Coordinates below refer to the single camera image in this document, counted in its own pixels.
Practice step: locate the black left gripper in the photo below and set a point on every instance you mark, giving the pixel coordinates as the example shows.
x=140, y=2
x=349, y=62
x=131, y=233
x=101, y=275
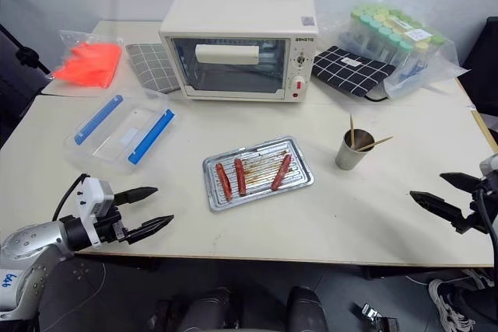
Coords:
x=109, y=227

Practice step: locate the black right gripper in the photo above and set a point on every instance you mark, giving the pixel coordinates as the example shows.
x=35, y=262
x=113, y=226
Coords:
x=472, y=219

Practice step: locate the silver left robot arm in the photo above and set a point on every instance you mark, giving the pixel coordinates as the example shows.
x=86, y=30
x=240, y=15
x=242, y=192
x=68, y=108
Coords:
x=35, y=242

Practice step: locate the wooden stick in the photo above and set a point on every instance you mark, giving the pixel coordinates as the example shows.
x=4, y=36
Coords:
x=379, y=141
x=352, y=130

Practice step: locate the clear box with blue clips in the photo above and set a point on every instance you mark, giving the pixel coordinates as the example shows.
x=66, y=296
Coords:
x=120, y=133

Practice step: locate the red-brown sausage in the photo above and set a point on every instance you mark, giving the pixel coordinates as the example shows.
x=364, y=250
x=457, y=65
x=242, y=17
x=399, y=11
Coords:
x=224, y=182
x=240, y=177
x=281, y=172

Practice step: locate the steel cup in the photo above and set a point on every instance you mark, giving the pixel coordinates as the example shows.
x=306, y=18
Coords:
x=350, y=158

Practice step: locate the white laced shoe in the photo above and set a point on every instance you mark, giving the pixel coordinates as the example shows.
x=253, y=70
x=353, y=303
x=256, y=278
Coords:
x=447, y=305

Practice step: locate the dark rounded shape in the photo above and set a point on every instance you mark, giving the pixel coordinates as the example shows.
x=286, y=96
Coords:
x=307, y=308
x=206, y=310

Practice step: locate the ribbed metal baking tray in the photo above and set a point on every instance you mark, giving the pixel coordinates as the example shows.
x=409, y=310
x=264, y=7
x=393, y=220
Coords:
x=260, y=192

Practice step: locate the grey grid-pattern mat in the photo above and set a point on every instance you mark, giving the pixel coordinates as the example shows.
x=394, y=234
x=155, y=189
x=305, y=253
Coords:
x=153, y=67

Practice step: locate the black metal clip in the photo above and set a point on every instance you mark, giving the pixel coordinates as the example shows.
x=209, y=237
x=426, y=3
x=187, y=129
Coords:
x=379, y=318

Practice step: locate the bagged orange cloth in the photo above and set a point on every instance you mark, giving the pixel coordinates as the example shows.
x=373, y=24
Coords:
x=91, y=63

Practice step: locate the black grid-pattern cloth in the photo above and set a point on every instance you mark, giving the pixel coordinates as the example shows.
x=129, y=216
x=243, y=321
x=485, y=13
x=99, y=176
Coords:
x=350, y=71

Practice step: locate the bag of green-capped tubes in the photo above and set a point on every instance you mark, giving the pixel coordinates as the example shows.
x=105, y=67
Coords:
x=393, y=36

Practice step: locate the cream toaster oven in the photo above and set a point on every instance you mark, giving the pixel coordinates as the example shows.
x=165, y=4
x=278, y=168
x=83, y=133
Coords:
x=241, y=17

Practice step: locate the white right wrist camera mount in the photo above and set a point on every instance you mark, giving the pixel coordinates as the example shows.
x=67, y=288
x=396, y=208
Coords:
x=490, y=165

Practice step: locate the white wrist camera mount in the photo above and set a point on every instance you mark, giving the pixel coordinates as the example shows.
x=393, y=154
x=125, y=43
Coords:
x=93, y=196
x=490, y=165

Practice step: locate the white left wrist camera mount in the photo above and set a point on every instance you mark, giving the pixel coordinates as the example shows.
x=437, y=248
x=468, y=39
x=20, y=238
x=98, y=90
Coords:
x=93, y=196

